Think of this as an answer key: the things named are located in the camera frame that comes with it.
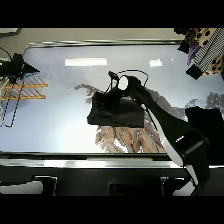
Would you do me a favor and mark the grey garment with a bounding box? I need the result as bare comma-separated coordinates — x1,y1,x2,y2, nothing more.
86,86,146,129

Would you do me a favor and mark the yellow clothes hanger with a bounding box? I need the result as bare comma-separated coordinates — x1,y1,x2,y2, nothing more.
2,75,50,91
0,93,47,102

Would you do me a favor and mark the purple garment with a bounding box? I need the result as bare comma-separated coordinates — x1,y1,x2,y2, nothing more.
186,42,202,65

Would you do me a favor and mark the striped black white garment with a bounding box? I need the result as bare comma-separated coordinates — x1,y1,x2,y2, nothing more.
191,29,224,73

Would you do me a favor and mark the black cable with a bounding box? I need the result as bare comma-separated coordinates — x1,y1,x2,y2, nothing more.
116,68,150,88

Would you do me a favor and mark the silver frame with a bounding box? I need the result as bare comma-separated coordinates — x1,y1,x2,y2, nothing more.
0,152,224,197

